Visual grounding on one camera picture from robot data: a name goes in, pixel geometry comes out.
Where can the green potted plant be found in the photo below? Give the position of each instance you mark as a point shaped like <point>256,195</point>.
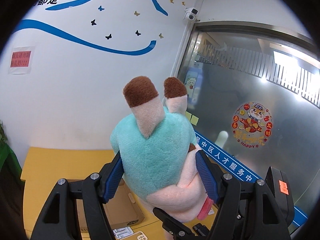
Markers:
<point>3,137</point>

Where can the yellow sticky notes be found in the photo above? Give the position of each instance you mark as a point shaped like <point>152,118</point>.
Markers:
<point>192,118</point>

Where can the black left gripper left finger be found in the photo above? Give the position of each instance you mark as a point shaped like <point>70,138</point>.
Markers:
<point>59,218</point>

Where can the red paper notice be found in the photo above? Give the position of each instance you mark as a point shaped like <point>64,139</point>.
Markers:
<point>21,60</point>

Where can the clear phone case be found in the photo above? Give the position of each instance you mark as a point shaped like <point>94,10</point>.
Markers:
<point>127,233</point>

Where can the round cartoon window sticker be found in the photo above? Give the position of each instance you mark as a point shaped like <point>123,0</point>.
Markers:
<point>252,125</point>

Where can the white security camera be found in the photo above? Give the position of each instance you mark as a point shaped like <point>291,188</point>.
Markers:
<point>190,14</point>

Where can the pink pig plush toy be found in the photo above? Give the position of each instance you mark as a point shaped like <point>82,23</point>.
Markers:
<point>158,148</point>

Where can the green cabinet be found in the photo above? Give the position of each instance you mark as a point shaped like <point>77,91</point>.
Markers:
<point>9,160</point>

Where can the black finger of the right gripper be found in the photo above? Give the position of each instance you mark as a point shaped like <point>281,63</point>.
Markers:
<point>175,228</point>

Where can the brown cardboard box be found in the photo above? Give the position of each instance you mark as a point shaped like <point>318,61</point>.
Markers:
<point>123,210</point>

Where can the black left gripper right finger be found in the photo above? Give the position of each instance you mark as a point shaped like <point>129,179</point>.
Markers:
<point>240,204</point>

